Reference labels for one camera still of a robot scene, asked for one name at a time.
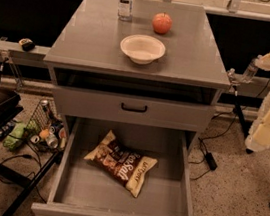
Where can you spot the brown chip bag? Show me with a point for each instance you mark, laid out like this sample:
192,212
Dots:
125,165

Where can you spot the grey drawer cabinet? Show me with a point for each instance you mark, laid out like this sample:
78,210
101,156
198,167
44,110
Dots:
87,55

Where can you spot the closed grey upper drawer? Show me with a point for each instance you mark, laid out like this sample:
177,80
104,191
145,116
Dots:
134,110

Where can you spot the open grey middle drawer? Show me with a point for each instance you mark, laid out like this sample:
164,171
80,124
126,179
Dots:
83,189

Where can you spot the green bag on floor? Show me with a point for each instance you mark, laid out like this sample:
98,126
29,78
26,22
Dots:
16,137

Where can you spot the black stand leg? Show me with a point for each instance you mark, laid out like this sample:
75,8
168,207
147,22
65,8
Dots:
239,112

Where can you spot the small water bottle on ledge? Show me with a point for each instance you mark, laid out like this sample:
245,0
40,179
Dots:
251,70

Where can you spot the metal clamp on ledge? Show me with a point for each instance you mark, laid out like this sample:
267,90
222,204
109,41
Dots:
233,81

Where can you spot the red apple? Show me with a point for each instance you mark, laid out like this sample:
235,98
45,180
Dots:
162,23

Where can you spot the white bowl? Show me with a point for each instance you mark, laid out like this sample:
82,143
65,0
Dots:
142,49

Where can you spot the black yellow tape measure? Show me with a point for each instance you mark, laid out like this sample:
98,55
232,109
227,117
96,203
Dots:
27,44

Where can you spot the black power adapter with cable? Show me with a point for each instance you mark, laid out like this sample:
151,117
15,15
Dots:
207,156

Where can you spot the wire basket with cans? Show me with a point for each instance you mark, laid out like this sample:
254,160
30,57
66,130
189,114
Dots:
45,129

